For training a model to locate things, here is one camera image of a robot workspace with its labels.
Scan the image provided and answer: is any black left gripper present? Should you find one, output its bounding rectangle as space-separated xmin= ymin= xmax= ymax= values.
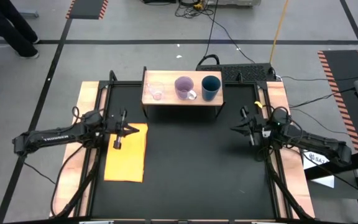
xmin=106 ymin=108 xmax=140 ymax=149

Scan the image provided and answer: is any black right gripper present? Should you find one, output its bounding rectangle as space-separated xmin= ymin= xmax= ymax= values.
xmin=230 ymin=105 xmax=275 ymax=146

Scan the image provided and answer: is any small clear glass cup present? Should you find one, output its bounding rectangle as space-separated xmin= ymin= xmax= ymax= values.
xmin=147 ymin=81 xmax=165 ymax=101

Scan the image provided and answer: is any blue plastic cup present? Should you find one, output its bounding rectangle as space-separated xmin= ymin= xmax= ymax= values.
xmin=201 ymin=75 xmax=223 ymax=102

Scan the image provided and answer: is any purple and white mug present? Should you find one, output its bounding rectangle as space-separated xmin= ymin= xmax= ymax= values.
xmin=174 ymin=76 xmax=198 ymax=101

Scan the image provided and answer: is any yellow cloth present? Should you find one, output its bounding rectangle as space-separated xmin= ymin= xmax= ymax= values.
xmin=103 ymin=123 xmax=149 ymax=184

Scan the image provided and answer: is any wooden side board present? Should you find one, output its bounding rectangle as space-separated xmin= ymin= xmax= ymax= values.
xmin=258 ymin=81 xmax=316 ymax=218
xmin=50 ymin=81 xmax=111 ymax=218

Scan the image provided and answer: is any black perforated equipment box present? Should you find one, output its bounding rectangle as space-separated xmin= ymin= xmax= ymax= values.
xmin=196 ymin=54 xmax=277 ymax=83

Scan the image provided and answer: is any white printed paper sheet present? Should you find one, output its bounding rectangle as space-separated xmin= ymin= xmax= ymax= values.
xmin=302 ymin=151 xmax=336 ymax=189

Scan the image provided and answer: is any black stand beam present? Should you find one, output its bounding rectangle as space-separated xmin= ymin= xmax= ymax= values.
xmin=305 ymin=147 xmax=358 ymax=182

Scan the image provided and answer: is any large hazard-striped black mat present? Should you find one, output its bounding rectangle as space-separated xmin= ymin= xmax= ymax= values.
xmin=318 ymin=49 xmax=358 ymax=153

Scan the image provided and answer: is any grey power strip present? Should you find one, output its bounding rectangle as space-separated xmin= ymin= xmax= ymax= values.
xmin=205 ymin=0 xmax=262 ymax=7

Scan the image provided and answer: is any small hazard-striped black mat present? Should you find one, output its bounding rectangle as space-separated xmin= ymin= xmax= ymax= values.
xmin=66 ymin=0 xmax=109 ymax=20

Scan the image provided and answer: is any person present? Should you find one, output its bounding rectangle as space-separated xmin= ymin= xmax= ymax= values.
xmin=0 ymin=0 xmax=40 ymax=60

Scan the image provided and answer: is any wooden shelf with black frame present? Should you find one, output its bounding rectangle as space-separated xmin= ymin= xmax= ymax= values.
xmin=140 ymin=65 xmax=225 ymax=122

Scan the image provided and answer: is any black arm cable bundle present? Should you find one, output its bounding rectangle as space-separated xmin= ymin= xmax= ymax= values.
xmin=264 ymin=152 xmax=315 ymax=222
xmin=50 ymin=144 xmax=104 ymax=218

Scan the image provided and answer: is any black table frame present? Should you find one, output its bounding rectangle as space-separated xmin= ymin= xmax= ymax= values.
xmin=73 ymin=70 xmax=295 ymax=224

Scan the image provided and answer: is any black floor cable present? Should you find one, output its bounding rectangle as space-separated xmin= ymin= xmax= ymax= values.
xmin=203 ymin=0 xmax=219 ymax=60

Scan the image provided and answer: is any yellow cable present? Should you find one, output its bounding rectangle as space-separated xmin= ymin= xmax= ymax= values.
xmin=268 ymin=0 xmax=290 ymax=65

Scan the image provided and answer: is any black cable tangle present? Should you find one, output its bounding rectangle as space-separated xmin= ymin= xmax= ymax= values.
xmin=174 ymin=0 xmax=216 ymax=19

